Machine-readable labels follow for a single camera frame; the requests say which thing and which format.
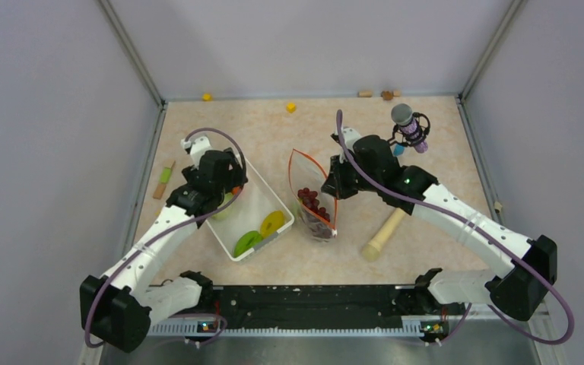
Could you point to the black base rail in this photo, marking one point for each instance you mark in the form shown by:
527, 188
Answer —
315, 307

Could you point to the green pepper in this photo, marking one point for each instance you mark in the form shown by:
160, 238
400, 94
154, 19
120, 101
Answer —
246, 242

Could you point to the clear zip bag orange zipper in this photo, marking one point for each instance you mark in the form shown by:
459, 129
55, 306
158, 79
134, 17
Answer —
304, 171

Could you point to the pale green cabbage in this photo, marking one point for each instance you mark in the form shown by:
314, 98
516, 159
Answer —
225, 213

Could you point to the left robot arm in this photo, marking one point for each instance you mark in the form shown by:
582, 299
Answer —
118, 307

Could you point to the yellow fruit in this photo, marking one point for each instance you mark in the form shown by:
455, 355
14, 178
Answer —
272, 223

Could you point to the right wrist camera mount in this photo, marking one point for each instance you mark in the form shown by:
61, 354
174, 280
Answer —
350, 137

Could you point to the red grape bunch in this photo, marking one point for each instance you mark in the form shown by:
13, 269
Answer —
320, 231
309, 199

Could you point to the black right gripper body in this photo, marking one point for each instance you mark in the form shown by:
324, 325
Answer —
348, 179

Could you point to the green and wood stick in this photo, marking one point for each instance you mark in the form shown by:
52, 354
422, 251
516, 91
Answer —
163, 179

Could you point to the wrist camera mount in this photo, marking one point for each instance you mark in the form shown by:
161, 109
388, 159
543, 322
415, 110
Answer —
350, 137
196, 147

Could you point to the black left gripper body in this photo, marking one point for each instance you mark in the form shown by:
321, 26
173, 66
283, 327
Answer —
235, 177

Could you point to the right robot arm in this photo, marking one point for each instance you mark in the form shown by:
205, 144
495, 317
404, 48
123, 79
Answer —
516, 264

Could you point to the yellow cube on table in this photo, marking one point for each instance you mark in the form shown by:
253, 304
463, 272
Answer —
291, 107

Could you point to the blue toy block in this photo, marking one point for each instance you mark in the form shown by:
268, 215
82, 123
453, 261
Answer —
398, 150

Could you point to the microphone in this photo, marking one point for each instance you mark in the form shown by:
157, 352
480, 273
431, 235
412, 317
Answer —
411, 128

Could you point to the white plastic basket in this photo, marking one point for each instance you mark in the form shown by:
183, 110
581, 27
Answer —
254, 203

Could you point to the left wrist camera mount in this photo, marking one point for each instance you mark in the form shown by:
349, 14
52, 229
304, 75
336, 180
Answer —
196, 147

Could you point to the cork piece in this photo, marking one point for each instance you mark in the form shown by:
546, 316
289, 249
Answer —
365, 93

